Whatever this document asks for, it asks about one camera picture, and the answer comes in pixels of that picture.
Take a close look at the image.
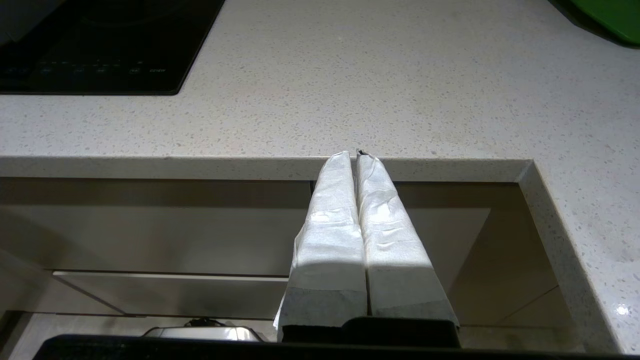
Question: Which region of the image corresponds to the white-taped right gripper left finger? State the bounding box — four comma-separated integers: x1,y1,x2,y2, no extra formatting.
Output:
273,151,369,344

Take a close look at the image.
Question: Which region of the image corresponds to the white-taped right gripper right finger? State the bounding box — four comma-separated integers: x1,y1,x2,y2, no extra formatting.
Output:
355,148,461,332

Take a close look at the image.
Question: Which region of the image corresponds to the black induction cooktop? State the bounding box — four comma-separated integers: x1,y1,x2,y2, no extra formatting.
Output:
0,0,227,97

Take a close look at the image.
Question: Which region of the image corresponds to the green plastic tray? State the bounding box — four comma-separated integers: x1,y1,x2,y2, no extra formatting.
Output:
549,0,640,49

